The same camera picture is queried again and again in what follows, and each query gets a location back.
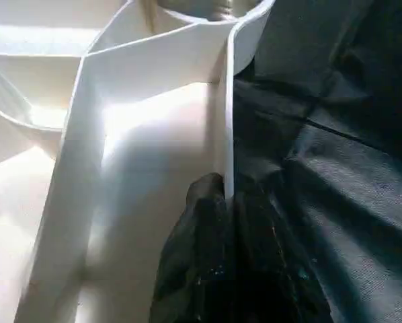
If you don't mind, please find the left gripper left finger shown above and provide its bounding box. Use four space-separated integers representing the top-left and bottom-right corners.
149 173 230 323

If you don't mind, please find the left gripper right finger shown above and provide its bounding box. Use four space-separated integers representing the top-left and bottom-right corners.
228 176 333 323

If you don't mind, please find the white plastic table leg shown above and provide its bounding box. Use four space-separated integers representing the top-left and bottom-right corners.
155 0 264 22

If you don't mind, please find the black work mat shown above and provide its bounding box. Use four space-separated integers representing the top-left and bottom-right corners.
229 0 402 323

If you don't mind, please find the white plastic table top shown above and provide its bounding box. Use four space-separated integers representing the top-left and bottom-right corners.
0 0 276 323

